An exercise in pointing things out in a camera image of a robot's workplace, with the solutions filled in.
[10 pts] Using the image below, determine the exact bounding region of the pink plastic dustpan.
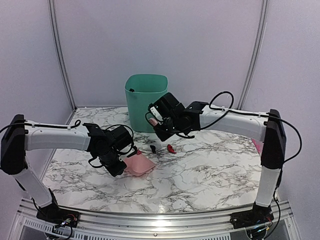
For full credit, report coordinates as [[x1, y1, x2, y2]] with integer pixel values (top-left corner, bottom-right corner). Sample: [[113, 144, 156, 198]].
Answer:
[[124, 150, 156, 177]]

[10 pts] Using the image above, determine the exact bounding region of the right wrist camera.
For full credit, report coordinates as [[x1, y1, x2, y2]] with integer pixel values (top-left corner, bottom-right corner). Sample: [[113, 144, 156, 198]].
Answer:
[[145, 103, 164, 124]]

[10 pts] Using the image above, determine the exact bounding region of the pink plastic hand brush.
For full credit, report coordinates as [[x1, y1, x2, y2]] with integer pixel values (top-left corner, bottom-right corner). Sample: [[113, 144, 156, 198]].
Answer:
[[148, 118, 158, 126]]

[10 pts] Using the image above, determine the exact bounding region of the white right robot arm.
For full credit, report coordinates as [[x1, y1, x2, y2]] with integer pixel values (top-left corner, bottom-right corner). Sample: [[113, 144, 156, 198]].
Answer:
[[145, 92, 293, 224]]

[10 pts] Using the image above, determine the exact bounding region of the tiny black paper scrap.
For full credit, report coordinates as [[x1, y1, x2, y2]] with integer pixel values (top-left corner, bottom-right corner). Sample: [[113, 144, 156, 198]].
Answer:
[[150, 145, 156, 154]]

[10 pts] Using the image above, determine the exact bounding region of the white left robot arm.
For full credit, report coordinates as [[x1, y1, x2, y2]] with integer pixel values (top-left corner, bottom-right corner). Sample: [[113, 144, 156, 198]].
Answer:
[[0, 114, 135, 223]]

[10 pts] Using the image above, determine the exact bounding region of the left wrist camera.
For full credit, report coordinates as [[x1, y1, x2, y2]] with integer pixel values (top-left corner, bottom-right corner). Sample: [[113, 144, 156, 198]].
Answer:
[[119, 145, 138, 162]]

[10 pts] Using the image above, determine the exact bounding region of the aluminium front table rail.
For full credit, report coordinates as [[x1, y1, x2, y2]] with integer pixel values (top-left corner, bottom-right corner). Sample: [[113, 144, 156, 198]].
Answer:
[[14, 199, 298, 240]]

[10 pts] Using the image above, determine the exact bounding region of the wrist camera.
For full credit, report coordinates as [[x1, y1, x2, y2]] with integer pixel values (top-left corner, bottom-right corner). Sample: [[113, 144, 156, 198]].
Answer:
[[145, 103, 164, 124], [119, 145, 138, 162]]

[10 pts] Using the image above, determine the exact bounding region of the red paper scrap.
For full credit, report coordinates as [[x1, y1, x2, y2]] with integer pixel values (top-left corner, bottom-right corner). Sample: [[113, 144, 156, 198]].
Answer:
[[167, 144, 177, 154]]

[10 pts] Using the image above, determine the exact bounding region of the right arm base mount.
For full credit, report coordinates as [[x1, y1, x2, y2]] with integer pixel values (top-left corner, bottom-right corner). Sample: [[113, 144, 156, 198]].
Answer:
[[229, 210, 274, 229]]

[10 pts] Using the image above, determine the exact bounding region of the pink scrap at table edge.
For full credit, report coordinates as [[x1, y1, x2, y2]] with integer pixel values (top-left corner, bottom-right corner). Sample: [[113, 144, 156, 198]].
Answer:
[[251, 138, 264, 155]]

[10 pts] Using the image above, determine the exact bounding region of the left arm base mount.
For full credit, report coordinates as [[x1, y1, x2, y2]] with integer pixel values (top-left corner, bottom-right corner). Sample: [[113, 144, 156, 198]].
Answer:
[[36, 209, 80, 228]]

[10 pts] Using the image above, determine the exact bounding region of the green plastic waste bin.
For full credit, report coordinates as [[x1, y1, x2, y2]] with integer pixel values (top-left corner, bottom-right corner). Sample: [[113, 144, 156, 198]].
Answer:
[[125, 74, 168, 133]]

